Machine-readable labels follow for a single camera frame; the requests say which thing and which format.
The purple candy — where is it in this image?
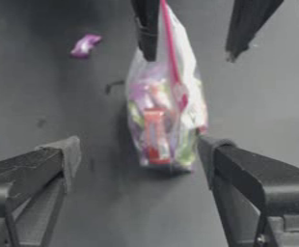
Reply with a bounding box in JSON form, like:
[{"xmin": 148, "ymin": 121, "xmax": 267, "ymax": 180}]
[{"xmin": 68, "ymin": 33, "xmax": 103, "ymax": 60}]

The clear bag with pink zip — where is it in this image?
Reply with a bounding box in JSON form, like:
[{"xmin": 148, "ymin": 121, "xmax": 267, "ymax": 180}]
[{"xmin": 126, "ymin": 0, "xmax": 210, "ymax": 175}]

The red wrapped candy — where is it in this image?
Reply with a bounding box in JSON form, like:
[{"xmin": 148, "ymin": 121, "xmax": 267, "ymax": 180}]
[{"xmin": 143, "ymin": 108, "xmax": 171, "ymax": 165}]

